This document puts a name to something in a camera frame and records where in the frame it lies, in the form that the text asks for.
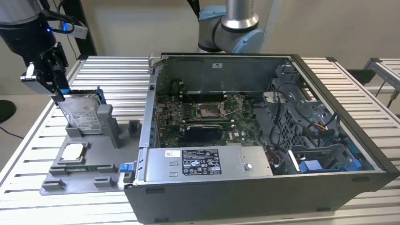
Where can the green RAM stick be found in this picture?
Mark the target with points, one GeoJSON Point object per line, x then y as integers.
{"type": "Point", "coordinates": [88, 167]}

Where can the grey disk bay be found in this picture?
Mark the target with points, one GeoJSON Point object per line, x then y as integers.
{"type": "Point", "coordinates": [331, 150]}

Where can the silver camera on black mount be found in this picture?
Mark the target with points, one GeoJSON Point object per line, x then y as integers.
{"type": "Point", "coordinates": [80, 31]}

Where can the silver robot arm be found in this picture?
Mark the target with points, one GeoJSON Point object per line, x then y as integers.
{"type": "Point", "coordinates": [237, 14]}

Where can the thin metal locking lever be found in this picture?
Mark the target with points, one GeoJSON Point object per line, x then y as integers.
{"type": "Point", "coordinates": [189, 97]}

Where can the green motherboard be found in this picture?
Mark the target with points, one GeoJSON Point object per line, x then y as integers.
{"type": "Point", "coordinates": [243, 133]}

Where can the grey parts rack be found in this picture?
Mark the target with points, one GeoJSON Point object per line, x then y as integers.
{"type": "Point", "coordinates": [93, 154]}

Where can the blue disk carrier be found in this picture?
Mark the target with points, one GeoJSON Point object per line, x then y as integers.
{"type": "Point", "coordinates": [309, 166]}

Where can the black RAM slot bank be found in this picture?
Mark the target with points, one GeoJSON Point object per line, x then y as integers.
{"type": "Point", "coordinates": [205, 121]}
{"type": "Point", "coordinates": [205, 95]}

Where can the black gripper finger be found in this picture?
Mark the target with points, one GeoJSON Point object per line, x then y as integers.
{"type": "Point", "coordinates": [57, 70]}

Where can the silver CPU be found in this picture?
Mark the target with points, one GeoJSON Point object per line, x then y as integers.
{"type": "Point", "coordinates": [72, 152]}

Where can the black round chair base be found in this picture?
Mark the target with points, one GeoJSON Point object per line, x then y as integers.
{"type": "Point", "coordinates": [5, 110]}

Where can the black box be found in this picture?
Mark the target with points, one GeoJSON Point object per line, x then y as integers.
{"type": "Point", "coordinates": [359, 76]}

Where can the CPU socket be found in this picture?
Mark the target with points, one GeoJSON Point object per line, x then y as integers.
{"type": "Point", "coordinates": [207, 112]}

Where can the black graphics card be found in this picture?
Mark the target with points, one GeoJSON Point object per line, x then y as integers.
{"type": "Point", "coordinates": [203, 134]}

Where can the grey perforated drive cage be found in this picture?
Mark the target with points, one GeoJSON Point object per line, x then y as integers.
{"type": "Point", "coordinates": [291, 131]}

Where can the black open PC case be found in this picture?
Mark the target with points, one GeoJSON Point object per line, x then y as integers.
{"type": "Point", "coordinates": [219, 201]}

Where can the hard disk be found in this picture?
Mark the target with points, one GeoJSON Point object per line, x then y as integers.
{"type": "Point", "coordinates": [81, 112]}

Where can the silver power supply unit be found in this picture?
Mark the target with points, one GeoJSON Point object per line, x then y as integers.
{"type": "Point", "coordinates": [231, 164]}

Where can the metal slat side table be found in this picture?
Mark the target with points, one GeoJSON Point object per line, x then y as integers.
{"type": "Point", "coordinates": [388, 68]}

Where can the blue case latch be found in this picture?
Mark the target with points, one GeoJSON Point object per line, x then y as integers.
{"type": "Point", "coordinates": [124, 167]}

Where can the black upright post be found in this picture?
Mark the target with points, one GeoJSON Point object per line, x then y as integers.
{"type": "Point", "coordinates": [87, 44]}

